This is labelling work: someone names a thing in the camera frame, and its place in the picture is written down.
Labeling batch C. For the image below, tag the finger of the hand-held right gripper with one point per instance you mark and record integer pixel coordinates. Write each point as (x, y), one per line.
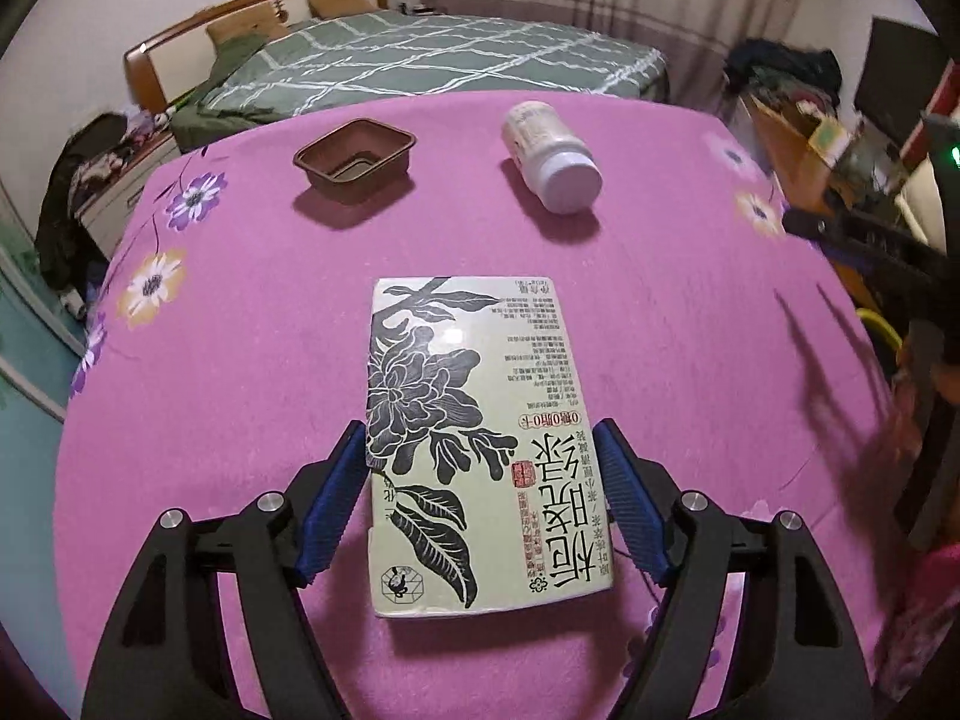
(926, 427)
(862, 240)

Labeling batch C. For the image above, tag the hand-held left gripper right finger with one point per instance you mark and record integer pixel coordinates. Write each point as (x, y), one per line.
(630, 510)

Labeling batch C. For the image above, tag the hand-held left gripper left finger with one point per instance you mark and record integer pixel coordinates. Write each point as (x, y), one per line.
(330, 510)

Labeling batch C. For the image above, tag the yellow rimmed bin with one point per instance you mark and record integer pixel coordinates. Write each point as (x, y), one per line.
(881, 324)

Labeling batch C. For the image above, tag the flower print drink carton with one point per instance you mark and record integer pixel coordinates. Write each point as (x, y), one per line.
(450, 390)

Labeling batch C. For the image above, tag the pale green box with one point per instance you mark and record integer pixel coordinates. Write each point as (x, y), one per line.
(829, 139)

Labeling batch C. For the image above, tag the wooden desk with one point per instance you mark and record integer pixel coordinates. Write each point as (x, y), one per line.
(787, 157)

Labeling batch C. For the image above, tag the black monitor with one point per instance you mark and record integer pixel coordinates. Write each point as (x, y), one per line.
(900, 75)

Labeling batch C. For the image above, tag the pink floral tablecloth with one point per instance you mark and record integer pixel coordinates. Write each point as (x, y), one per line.
(225, 390)

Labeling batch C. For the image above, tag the pink patterned cloth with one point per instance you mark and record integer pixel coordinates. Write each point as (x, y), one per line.
(930, 615)

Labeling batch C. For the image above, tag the pile of dark clothes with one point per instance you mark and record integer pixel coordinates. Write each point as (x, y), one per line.
(780, 64)

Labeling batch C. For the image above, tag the white plastic bottle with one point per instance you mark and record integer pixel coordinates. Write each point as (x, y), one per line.
(547, 150)

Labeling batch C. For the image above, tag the brown plastic tray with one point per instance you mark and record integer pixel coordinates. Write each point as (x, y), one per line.
(352, 165)

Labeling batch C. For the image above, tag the white bedside cabinet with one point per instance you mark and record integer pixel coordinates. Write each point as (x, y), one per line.
(120, 199)

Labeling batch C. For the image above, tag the dark hanging clothes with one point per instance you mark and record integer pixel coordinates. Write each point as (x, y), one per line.
(67, 187)

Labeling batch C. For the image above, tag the bed with green quilt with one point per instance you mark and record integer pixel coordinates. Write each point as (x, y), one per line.
(450, 52)

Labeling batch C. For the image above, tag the wooden bed headboard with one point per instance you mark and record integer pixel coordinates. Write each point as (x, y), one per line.
(140, 71)

